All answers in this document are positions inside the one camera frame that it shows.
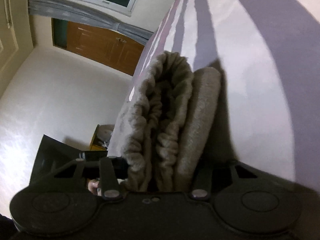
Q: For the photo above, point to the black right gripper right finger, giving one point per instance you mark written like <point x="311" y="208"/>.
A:
<point x="213" y="176"/>

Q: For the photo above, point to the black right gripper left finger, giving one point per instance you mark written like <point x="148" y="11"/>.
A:
<point x="72" y="173"/>

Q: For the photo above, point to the grey fleece pants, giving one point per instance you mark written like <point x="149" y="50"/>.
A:
<point x="161" y="131"/>

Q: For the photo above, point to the person's hand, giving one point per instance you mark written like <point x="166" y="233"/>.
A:
<point x="94" y="187"/>

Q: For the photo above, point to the brown wooden door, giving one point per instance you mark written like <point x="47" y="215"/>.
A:
<point x="104" y="46"/>

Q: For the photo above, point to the striped purple pink bedsheet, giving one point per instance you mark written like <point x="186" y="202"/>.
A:
<point x="269" y="51"/>

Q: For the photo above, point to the grey left curtain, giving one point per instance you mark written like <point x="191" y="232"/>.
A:
<point x="74" y="12"/>

